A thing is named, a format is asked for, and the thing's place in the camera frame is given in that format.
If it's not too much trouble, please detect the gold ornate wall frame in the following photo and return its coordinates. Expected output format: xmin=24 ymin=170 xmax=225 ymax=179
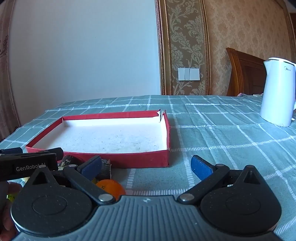
xmin=155 ymin=1 xmax=211 ymax=95

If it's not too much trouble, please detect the green plaid tablecloth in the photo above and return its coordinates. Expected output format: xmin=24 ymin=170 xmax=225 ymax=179
xmin=1 ymin=95 xmax=295 ymax=240

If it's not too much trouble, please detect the dark sugarcane piece bitten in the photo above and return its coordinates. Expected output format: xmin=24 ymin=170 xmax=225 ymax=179
xmin=58 ymin=155 xmax=81 ymax=170

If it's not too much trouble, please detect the person's left hand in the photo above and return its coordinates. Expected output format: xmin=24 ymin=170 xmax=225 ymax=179
xmin=1 ymin=181 xmax=22 ymax=241

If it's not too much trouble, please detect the wooden headboard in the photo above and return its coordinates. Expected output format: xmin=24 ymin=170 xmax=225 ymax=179
xmin=226 ymin=48 xmax=266 ymax=96

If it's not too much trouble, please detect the white electric kettle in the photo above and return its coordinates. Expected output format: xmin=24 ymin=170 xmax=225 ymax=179
xmin=260 ymin=57 xmax=295 ymax=127

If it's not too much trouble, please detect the red shallow cardboard tray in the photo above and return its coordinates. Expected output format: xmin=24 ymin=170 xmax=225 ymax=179
xmin=26 ymin=110 xmax=171 ymax=169

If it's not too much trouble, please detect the patterned curtain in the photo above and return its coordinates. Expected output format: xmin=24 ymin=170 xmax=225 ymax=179
xmin=1 ymin=1 xmax=20 ymax=141

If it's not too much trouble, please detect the white wall switch plate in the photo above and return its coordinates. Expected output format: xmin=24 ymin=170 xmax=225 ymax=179
xmin=178 ymin=68 xmax=200 ymax=81

